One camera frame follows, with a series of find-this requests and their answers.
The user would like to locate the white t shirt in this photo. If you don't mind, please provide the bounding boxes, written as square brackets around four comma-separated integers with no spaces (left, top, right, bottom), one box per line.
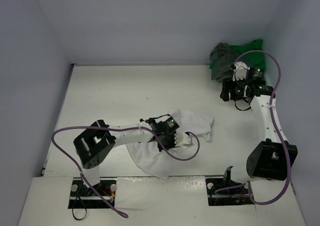
[126,108,214,179]

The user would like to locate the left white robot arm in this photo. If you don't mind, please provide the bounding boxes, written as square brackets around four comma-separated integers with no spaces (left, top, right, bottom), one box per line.
[73,116,180,196]

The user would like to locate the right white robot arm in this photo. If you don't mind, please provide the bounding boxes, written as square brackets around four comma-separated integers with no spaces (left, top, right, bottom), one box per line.
[220,62,298,192]

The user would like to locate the grey t shirt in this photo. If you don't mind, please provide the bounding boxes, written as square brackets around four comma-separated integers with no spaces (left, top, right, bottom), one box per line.
[209,43,241,83]

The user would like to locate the green t shirt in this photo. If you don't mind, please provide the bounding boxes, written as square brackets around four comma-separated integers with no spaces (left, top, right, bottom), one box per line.
[208,39,267,79]

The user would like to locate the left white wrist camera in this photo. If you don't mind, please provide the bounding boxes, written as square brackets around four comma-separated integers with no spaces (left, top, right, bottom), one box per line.
[173,132,192,147]

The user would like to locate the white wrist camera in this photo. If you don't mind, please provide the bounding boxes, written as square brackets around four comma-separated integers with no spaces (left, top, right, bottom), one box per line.
[231,61,250,82]
[173,132,192,147]

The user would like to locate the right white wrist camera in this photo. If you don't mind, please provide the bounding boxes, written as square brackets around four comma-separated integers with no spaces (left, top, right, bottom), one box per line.
[231,61,250,82]

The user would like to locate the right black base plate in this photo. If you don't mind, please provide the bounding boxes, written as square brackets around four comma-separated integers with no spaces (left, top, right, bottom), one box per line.
[205,177,254,206]

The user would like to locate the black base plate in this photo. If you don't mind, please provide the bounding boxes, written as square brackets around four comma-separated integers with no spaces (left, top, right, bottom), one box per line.
[68,178,117,209]
[205,177,254,206]

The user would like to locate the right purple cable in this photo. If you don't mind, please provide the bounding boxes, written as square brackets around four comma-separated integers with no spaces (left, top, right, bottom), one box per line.
[214,50,291,205]

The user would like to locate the purple cable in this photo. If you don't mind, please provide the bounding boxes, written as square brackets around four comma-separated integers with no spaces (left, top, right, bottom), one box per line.
[214,50,291,205]
[51,126,201,218]

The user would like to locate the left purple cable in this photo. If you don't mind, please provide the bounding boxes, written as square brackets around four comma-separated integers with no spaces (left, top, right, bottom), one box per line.
[51,126,201,218]

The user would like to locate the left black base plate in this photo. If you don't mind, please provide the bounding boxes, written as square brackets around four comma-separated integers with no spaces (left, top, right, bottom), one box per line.
[68,178,117,209]

